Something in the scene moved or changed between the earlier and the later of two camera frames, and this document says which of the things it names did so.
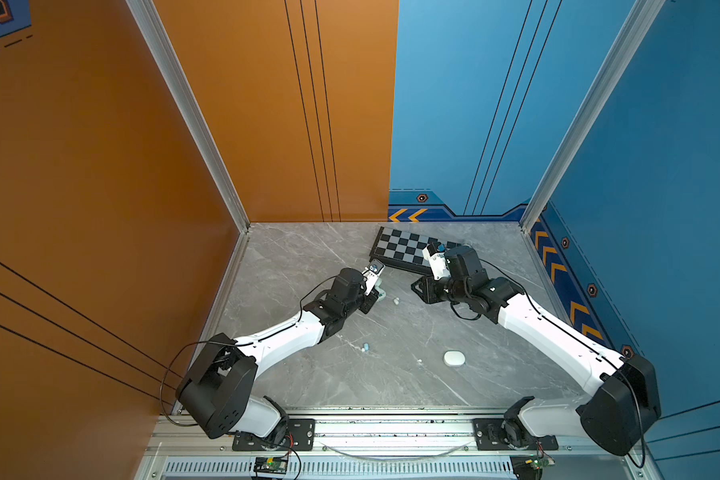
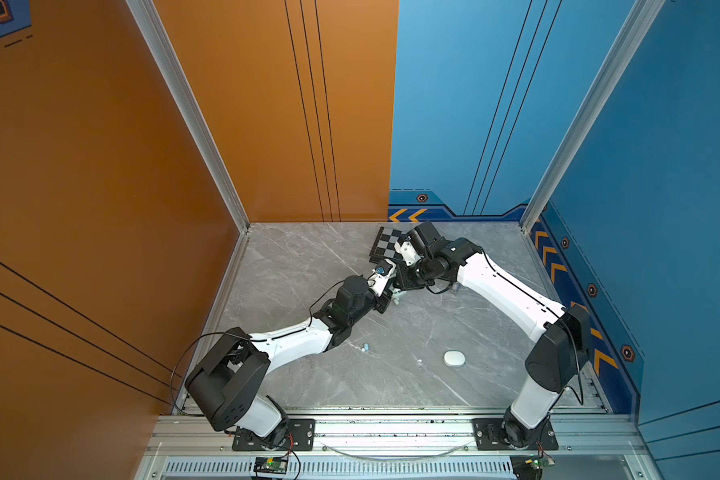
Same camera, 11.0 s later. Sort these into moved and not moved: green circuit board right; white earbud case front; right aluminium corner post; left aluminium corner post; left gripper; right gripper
Moved: right gripper; left gripper
Not moved: white earbud case front; green circuit board right; right aluminium corner post; left aluminium corner post
